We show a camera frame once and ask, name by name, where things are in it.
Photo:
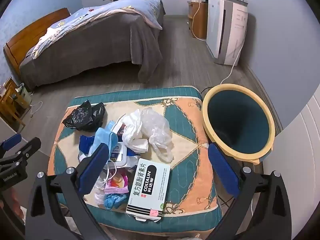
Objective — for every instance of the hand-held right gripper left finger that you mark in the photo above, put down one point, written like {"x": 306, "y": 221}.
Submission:
{"x": 94, "y": 165}

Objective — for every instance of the bed with grey cover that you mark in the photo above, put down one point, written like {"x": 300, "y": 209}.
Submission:
{"x": 100, "y": 40}

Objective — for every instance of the black plastic bag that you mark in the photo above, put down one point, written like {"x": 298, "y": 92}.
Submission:
{"x": 83, "y": 116}

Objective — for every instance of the white air purifier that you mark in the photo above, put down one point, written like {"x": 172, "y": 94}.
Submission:
{"x": 220, "y": 30}

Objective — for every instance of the clear plastic wrapper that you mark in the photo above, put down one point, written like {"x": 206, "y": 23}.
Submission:
{"x": 100, "y": 192}

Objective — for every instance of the wooden bed frame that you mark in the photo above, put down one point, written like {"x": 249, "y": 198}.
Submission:
{"x": 27, "y": 37}

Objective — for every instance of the white medicine box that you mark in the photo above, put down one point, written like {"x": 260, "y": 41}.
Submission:
{"x": 150, "y": 187}

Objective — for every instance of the wooden cabinet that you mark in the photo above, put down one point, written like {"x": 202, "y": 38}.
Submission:
{"x": 198, "y": 20}

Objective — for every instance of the dark blue packet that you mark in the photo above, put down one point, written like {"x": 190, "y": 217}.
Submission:
{"x": 86, "y": 142}

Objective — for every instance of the white wet wipes packet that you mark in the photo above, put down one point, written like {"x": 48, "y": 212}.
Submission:
{"x": 122, "y": 155}

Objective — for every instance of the clear plastic bag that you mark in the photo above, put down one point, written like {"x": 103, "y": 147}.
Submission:
{"x": 157, "y": 127}

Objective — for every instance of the white plastic bag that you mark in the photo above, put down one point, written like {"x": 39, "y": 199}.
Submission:
{"x": 132, "y": 135}

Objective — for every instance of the teal trash bin yellow rim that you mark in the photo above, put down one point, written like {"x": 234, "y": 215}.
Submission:
{"x": 240, "y": 120}

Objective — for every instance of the blue printed quilt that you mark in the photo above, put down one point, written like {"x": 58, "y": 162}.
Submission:
{"x": 105, "y": 12}

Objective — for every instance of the green white bag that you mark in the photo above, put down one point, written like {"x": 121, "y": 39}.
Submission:
{"x": 22, "y": 95}

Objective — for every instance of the pink snack packet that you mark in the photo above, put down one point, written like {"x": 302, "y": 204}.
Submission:
{"x": 116, "y": 182}

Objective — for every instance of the wooden chair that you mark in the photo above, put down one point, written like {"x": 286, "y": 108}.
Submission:
{"x": 10, "y": 100}

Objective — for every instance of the blue face mask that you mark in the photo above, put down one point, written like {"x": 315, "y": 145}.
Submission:
{"x": 105, "y": 137}

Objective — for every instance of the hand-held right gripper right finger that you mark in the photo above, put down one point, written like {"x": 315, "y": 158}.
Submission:
{"x": 223, "y": 172}

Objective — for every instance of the person's left hand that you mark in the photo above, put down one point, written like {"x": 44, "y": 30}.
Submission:
{"x": 16, "y": 201}

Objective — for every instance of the blue glove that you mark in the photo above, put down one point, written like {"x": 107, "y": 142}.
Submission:
{"x": 115, "y": 200}

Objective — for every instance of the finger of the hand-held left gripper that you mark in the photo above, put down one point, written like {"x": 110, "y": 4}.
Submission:
{"x": 11, "y": 141}
{"x": 28, "y": 148}

